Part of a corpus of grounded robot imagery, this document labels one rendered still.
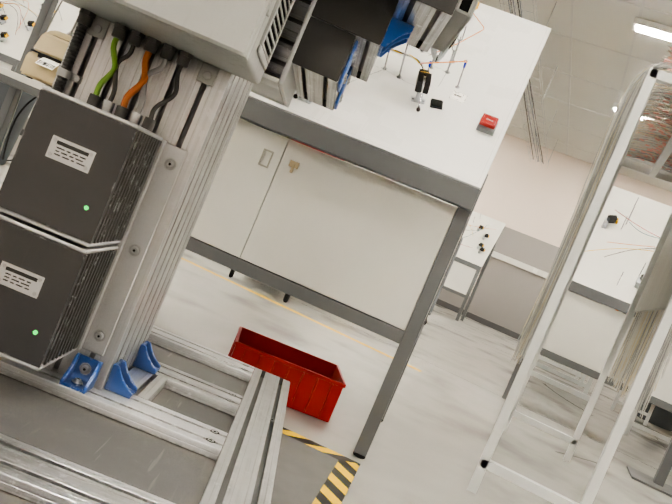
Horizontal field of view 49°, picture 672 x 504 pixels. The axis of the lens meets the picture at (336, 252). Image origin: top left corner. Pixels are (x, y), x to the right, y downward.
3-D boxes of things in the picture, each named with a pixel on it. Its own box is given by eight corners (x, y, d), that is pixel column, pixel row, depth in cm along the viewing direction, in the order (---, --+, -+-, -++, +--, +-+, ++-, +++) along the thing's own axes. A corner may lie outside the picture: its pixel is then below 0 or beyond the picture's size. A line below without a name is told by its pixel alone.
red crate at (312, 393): (329, 424, 242) (346, 385, 241) (219, 380, 238) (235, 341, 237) (323, 400, 270) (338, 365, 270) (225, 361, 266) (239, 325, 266)
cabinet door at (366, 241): (404, 330, 216) (457, 207, 215) (239, 257, 225) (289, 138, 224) (404, 329, 219) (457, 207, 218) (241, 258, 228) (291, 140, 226)
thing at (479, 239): (457, 321, 1080) (502, 217, 1075) (385, 289, 1116) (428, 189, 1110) (463, 321, 1149) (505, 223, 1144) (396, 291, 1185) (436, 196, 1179)
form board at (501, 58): (127, 51, 232) (127, 46, 230) (272, -68, 298) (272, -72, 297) (478, 192, 213) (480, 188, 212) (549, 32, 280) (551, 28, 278)
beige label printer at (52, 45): (74, 97, 235) (98, 40, 235) (16, 73, 237) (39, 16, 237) (113, 115, 265) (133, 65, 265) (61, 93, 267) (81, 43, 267)
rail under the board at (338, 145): (471, 210, 211) (480, 189, 211) (117, 66, 230) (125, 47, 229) (470, 212, 217) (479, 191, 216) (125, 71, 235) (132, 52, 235)
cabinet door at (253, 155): (239, 257, 226) (288, 138, 224) (86, 190, 234) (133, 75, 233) (241, 257, 228) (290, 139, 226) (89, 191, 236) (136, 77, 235)
